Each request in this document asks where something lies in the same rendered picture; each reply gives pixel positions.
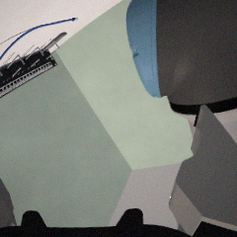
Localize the black network patch panel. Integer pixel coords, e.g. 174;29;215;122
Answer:
0;33;67;99

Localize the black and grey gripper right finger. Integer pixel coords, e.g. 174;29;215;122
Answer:
169;105;237;237

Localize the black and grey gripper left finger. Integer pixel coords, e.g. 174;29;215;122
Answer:
0;178;17;228

